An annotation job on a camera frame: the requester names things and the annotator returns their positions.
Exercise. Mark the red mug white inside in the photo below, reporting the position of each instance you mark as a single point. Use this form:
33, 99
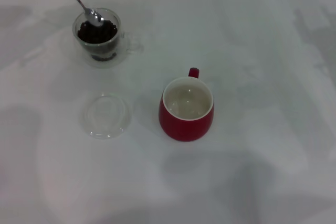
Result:
183, 129

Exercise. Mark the dark roasted coffee beans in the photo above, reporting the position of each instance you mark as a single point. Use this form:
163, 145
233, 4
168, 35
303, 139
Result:
97, 35

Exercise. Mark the clear glass saucer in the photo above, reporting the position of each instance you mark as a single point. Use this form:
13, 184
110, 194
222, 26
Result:
105, 119

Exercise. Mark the clear double-wall glass cup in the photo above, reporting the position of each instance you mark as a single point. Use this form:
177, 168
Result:
102, 63

